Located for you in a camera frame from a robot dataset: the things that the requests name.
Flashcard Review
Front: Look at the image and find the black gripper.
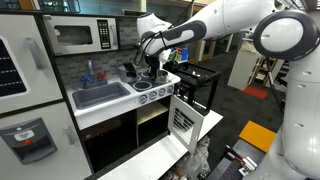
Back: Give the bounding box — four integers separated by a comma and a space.
145, 54, 162, 83

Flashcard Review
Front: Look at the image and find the silver pot with wire handle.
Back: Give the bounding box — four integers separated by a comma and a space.
154, 69, 170, 85

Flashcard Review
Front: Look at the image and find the white oven door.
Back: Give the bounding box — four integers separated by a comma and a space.
167, 94, 206, 156

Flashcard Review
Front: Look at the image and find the grey pot with black lid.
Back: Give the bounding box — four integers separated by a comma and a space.
116, 62, 139, 84

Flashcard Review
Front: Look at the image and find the white fridge door with window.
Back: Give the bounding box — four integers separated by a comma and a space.
0, 14, 63, 116

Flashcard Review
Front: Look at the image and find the white fridge door with dispenser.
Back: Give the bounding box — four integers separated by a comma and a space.
0, 101, 93, 180

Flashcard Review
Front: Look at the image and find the blue plastic part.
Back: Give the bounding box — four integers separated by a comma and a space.
180, 47, 189, 63

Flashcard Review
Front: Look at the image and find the grey toy sink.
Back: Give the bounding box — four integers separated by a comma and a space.
70, 82, 131, 111

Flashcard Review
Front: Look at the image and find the grey toy faucet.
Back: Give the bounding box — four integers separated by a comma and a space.
81, 59, 108, 90

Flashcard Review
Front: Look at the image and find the white toy kitchen unit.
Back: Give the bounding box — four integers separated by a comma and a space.
0, 9, 182, 180

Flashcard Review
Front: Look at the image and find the black bar on kitchen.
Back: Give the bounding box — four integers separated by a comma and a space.
120, 9, 142, 18

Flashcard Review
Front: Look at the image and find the white toy microwave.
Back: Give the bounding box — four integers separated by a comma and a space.
41, 15, 119, 57

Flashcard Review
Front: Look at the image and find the clear plastic bag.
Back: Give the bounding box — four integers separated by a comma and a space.
173, 134, 212, 180

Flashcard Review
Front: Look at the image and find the red floor mat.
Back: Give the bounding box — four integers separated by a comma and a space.
242, 84, 269, 100

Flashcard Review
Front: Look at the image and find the wooden bookshelf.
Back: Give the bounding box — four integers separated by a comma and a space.
253, 55, 278, 85

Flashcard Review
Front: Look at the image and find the yellow floor mat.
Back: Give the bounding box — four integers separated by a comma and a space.
238, 119, 278, 153

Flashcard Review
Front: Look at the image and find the silver metal clamp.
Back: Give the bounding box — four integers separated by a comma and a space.
238, 155, 258, 177

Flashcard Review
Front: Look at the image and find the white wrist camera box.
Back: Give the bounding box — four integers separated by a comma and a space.
158, 49, 173, 64

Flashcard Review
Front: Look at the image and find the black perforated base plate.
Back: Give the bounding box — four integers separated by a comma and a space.
206, 138, 268, 180

